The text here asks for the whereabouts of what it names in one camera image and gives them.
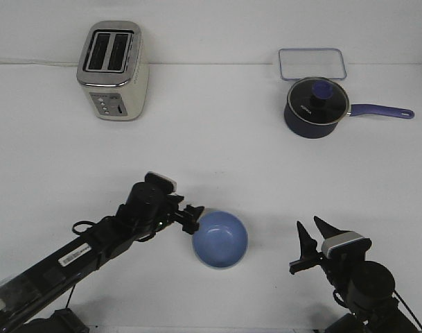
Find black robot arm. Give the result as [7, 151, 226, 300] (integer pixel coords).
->
[0, 172, 204, 332]
[289, 216, 422, 332]

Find silver two-slot toaster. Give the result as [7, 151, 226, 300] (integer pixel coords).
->
[76, 21, 150, 121]

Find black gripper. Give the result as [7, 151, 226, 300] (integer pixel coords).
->
[117, 180, 204, 236]
[289, 216, 372, 288]

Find white toaster power cable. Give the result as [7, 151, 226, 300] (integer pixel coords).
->
[0, 59, 80, 68]

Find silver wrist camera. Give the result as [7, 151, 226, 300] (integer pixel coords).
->
[322, 231, 364, 259]
[144, 171, 177, 194]

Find dark blue saucepan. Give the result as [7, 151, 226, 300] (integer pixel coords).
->
[283, 94, 414, 139]

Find green bowl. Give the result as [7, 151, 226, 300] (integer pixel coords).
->
[201, 207, 218, 217]

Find glass pot lid blue knob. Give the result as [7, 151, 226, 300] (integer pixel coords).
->
[288, 77, 350, 125]

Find blue bowl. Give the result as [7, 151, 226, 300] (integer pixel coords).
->
[192, 210, 249, 269]

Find clear blue-rimmed container lid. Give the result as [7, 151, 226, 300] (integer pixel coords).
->
[278, 48, 347, 81]

